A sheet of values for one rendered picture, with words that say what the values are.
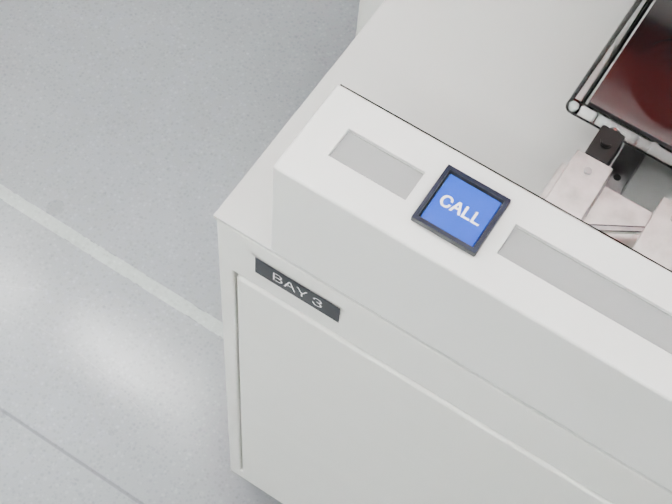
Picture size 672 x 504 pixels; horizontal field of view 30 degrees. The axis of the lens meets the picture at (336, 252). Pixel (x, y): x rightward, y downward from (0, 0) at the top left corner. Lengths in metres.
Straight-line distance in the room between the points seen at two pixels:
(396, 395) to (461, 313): 0.23
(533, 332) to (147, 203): 1.20
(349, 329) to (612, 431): 0.26
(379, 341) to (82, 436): 0.87
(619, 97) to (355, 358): 0.33
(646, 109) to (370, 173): 0.27
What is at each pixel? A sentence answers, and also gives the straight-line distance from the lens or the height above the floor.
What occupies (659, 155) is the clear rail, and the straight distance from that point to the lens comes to 1.09.
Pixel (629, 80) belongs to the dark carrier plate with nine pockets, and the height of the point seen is 0.90.
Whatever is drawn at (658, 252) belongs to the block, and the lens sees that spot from 1.04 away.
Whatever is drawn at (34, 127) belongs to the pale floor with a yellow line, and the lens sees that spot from 2.15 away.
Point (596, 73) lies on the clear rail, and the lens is 1.12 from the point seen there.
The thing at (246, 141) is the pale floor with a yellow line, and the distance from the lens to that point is 2.11.
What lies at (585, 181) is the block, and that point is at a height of 0.91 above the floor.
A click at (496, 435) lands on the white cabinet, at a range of 1.14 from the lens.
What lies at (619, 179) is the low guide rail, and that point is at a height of 0.85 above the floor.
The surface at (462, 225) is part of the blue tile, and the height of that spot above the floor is 0.96.
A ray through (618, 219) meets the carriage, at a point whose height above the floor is 0.88.
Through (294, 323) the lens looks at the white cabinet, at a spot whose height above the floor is 0.70.
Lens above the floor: 1.79
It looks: 63 degrees down
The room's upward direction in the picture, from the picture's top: 7 degrees clockwise
